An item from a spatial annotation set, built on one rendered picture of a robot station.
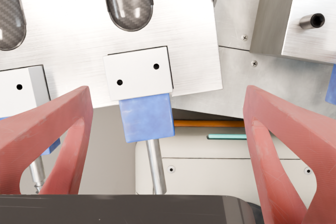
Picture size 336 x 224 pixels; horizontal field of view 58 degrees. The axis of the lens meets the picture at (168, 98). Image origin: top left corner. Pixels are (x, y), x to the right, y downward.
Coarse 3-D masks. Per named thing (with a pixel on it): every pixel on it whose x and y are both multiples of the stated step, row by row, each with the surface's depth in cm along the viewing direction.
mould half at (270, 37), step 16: (272, 0) 26; (288, 0) 23; (304, 0) 22; (320, 0) 22; (256, 16) 30; (272, 16) 26; (288, 16) 22; (256, 32) 30; (272, 32) 25; (288, 32) 22; (304, 32) 22; (320, 32) 22; (256, 48) 29; (272, 48) 24; (288, 48) 22; (304, 48) 22; (320, 48) 22
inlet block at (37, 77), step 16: (0, 80) 24; (16, 80) 24; (32, 80) 24; (0, 96) 24; (16, 96) 24; (32, 96) 24; (48, 96) 26; (0, 112) 24; (16, 112) 24; (32, 176) 27
